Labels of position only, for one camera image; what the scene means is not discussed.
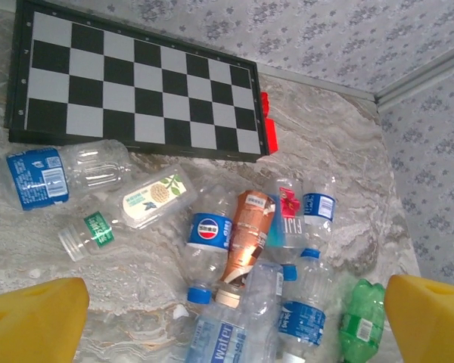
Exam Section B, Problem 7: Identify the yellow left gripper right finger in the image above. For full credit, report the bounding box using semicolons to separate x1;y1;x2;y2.
384;274;454;363

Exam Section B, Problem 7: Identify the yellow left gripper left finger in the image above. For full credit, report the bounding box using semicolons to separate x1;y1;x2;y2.
0;277;91;363

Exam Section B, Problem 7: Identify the green bottle yellow cap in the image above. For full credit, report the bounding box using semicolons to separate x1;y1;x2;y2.
337;278;387;363

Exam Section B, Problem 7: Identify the small clear bottle green label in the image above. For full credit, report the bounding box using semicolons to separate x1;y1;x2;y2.
57;211;117;263

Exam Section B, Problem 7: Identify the white-capped clear bottle blue label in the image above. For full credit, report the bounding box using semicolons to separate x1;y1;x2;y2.
278;259;336;363

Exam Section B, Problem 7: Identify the ribbed clear bottle blue label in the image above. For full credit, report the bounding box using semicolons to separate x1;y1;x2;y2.
0;138;134;212

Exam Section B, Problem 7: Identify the blue-capped clear bottle blue label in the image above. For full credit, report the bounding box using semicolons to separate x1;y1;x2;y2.
300;180;338;262

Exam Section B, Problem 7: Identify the clear bottle cream flower label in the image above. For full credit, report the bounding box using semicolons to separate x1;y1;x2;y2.
111;164;198;232

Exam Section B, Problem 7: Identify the tall clear bottle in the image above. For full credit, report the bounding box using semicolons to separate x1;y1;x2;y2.
238;259;285;363

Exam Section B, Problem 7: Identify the clear Fiji water bottle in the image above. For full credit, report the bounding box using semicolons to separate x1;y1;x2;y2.
264;176;307;281

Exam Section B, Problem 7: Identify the clear bottle blue water label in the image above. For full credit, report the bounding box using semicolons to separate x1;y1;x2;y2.
183;300;250;363

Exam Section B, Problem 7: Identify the clear bottle Pepsi label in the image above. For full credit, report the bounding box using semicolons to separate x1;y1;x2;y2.
184;184;236;306

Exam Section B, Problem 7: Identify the brown coffee drink bottle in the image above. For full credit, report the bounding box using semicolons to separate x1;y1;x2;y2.
214;190;278;309

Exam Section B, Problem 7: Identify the black grey folding chessboard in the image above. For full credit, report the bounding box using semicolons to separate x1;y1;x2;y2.
4;0;270;164

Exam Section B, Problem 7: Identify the aluminium wall edge rail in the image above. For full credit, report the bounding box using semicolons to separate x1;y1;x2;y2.
255;62;378;103

